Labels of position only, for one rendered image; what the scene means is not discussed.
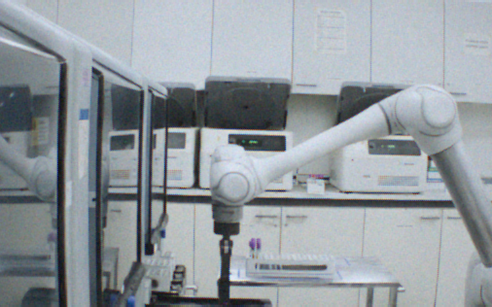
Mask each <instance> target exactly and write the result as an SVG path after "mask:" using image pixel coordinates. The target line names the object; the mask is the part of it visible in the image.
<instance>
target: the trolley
mask: <svg viewBox="0 0 492 307"><path fill-rule="evenodd" d="M334 258H335V278H295V277H265V276H261V277H250V276H246V256H244V255H232V256H231V257H230V271H229V272H231V275H229V276H230V286H231V287H261V288H289V287H293V288H324V289H331V288H354V289H360V288H367V299H366V307H372V302H373V296H374V288H384V289H385V288H390V291H389V302H388V307H397V297H398V292H405V288H404V287H403V285H402V284H401V283H400V282H398V281H397V280H396V277H395V276H394V275H393V274H392V273H390V272H389V271H388V269H387V268H386V267H385V266H384V265H383V264H382V263H380V260H379V259H378V258H377V257H376V256H365V257H358V256H334ZM260 264H291V265H310V264H293V263H263V262H260ZM220 268H221V259H220V264H219V270H218V275H217V297H219V281H218V278H219V277H220V272H221V271H220Z"/></svg>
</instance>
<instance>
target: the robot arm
mask: <svg viewBox="0 0 492 307"><path fill-rule="evenodd" d="M402 132H403V133H408V134H409V135H410V136H411V137H412V138H413V140H414V141H415V142H416V145H417V146H418V147H419V149H420V150H422V151H423V152H424V153H426V154H429V155H430V156H431V158H432V160H433V162H434V164H435V166H436V168H437V170H438V172H439V174H440V175H441V179H442V181H443V183H444V185H445V186H446V188H447V192H448V193H449V195H450V196H451V198H452V200H453V201H452V202H453V204H454V206H455V207H456V208H457V210H458V214H459V216H460V218H461V220H463V224H464V226H465V228H466V229H467V231H468V233H469V235H470V237H471V241H472V242H473V243H474V252H473V254H472V256H471V258H470V261H469V264H468V268H467V277H466V281H465V301H464V307H492V202H491V200H490V196H489V195H488V193H487V192H486V190H485V186H484V184H483V182H482V181H481V179H480V177H479V175H478V173H477V171H476V169H475V168H474V164H473V162H472V160H471V158H470V156H469V152H467V150H466V148H465V146H464V144H463V140H462V139H461V138H462V126H461V122H460V119H459V115H458V108H457V105H456V102H455V100H454V99H453V97H452V96H451V95H450V94H449V93H448V92H447V91H446V90H444V89H442V88H441V87H439V86H435V85H430V84H424V85H414V86H412V87H410V88H408V89H406V90H402V91H400V92H398V93H397V94H395V95H393V96H390V97H388V98H387V99H385V100H383V101H382V102H377V103H375V104H374V105H373V106H371V107H369V108H368V109H366V110H365V111H363V112H361V113H360V114H359V115H357V116H356V117H354V118H353V119H350V120H348V121H346V122H344V123H342V124H340V125H338V126H336V127H333V128H331V129H328V130H326V131H324V132H322V133H320V134H318V135H316V136H314V137H312V138H310V139H308V140H307V141H305V142H303V143H301V144H299V145H297V146H295V147H293V148H291V149H289V150H287V151H285V152H283V153H279V154H277V155H274V156H271V157H267V158H255V157H253V156H251V155H248V156H246V153H245V151H244V148H243V147H241V146H238V145H234V144H225V145H221V146H218V147H217V148H216V150H215V151H214V154H213V157H212V160H211V168H210V189H211V193H212V202H211V203H212V212H213V214H212V219H214V225H213V232H214V234H217V235H222V236H223V238H222V239H221V240H219V247H220V256H221V268H220V271H221V272H220V277H219V278H218V281H219V301H220V302H223V303H229V288H230V276H229V275H231V272H229V271H230V257H231V256H232V248H233V240H230V236H232V235H233V236H235V235H238V234H239V233H240V221H241V220H242V219H243V208H244V203H245V202H248V201H250V200H253V199H254V198H256V197H257V196H259V195H261V194H262V193H263V192H264V191H265V188H266V186H267V185H268V184H269V183H270V182H271V181H273V180H274V179H276V178H278V177H280V176H282V175H285V174H287V173H289V172H291V171H293V170H295V169H297V168H299V167H301V166H302V165H305V164H307V163H309V162H311V161H313V160H315V159H317V158H319V157H322V156H324V155H326V154H329V153H331V152H333V151H335V150H337V149H339V148H341V147H344V146H347V145H350V144H353V143H356V142H364V141H368V140H373V139H378V138H383V137H388V136H391V135H394V134H398V133H402Z"/></svg>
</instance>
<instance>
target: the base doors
mask: <svg viewBox="0 0 492 307"><path fill-rule="evenodd" d="M166 214H167V215H168V223H167V228H166V238H163V251H164V252H176V264H185V267H186V266H187V279H188V285H189V286H194V284H193V262H194V283H195V284H196V283H198V292H197V297H217V275H218V270H219V264H220V258H221V256H220V247H219V240H221V239H222V238H223V236H222V235H217V234H214V232H213V225H214V219H212V214H213V212H212V205H208V204H195V220H194V204H166ZM256 214H259V215H272V216H273V215H275V216H277V218H269V217H256ZM287 215H290V216H303V215H306V216H307V218H286V216H287ZM434 216H437V217H440V219H428V220H421V219H420V218H421V217H423V218H432V217H434ZM448 216H450V217H457V218H460V216H459V214H458V210H457V209H449V210H444V209H417V208H409V209H386V208H360V209H351V208H315V207H282V213H281V207H270V206H244V208H243V219H242V220H241V221H240V223H249V226H240V233H239V234H238V235H235V236H233V235H232V236H230V240H233V248H232V254H233V255H244V256H246V254H250V247H249V241H251V238H256V249H255V253H256V251H257V238H261V239H262V248H261V254H279V253H280V254H297V255H328V256H331V255H333V256H358V257H365V256H376V257H377V258H378V259H379V260H380V263H382V264H383V265H384V266H385V267H386V268H387V269H388V271H389V272H390V273H392V274H393V275H394V276H395V277H396V280H397V281H398V282H400V283H401V284H402V285H403V287H404V288H405V292H398V297H397V307H464V301H465V281H466V277H467V268H468V264H469V261H470V258H471V256H472V254H473V252H474V243H473V242H472V241H471V237H470V235H469V233H468V231H467V229H466V228H465V226H464V224H463V220H456V219H448V218H447V217H448ZM364 221H365V226H364ZM285 223H287V224H288V226H285ZM275 224H277V227H274V225H275ZM395 224H405V225H414V227H413V228H403V227H395ZM193 226H194V252H193ZM280 226H281V241H280ZM362 243H363V248H362ZM437 281H438V282H437ZM389 291H390V288H385V289H384V288H374V296H373V302H372V307H388V302H389ZM229 298H269V300H270V301H271V303H272V306H273V307H276V305H277V307H366V299H367V288H360V292H359V289H354V288H331V289H324V288H293V287H289V288H278V293H277V288H261V287H230V288H229ZM435 300H436V301H435Z"/></svg>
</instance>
